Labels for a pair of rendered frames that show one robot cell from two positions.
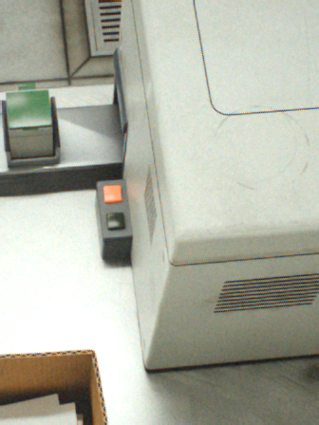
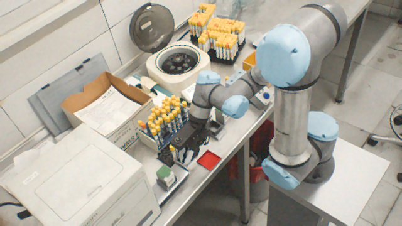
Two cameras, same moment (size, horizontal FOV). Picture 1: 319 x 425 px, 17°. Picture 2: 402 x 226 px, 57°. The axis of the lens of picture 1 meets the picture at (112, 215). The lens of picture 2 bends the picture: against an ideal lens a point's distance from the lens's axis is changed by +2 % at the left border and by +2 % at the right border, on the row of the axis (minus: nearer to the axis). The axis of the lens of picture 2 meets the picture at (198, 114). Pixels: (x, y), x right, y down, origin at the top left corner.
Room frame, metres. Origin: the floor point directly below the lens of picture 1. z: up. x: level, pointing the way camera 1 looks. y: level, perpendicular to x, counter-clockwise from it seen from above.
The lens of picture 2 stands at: (1.16, -0.16, 2.00)
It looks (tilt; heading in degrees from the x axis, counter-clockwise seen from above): 48 degrees down; 148
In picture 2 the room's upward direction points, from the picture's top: 9 degrees counter-clockwise
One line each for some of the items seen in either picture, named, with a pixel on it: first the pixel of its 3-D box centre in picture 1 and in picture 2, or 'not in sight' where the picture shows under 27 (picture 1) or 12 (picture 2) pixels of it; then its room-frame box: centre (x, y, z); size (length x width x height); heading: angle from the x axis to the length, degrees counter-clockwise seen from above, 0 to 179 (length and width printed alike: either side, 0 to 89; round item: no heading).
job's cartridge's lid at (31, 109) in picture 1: (28, 106); (164, 172); (0.50, 0.08, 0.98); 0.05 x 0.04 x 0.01; 11
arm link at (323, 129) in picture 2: not in sight; (315, 136); (0.78, 0.49, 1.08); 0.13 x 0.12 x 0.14; 95
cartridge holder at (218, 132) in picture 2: not in sight; (213, 129); (0.41, 0.37, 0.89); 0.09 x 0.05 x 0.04; 10
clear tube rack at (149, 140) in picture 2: not in sight; (165, 125); (0.28, 0.23, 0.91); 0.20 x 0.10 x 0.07; 101
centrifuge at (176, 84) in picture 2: not in sight; (182, 71); (0.09, 0.46, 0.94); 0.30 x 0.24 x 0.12; 2
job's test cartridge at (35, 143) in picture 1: (29, 124); (166, 177); (0.50, 0.08, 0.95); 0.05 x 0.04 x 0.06; 11
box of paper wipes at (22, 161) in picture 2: not in sight; (32, 166); (0.11, -0.25, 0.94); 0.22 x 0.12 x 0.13; 105
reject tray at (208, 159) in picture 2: not in sight; (208, 159); (0.51, 0.26, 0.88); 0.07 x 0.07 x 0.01; 11
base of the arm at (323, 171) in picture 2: not in sight; (312, 156); (0.78, 0.50, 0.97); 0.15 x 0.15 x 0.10
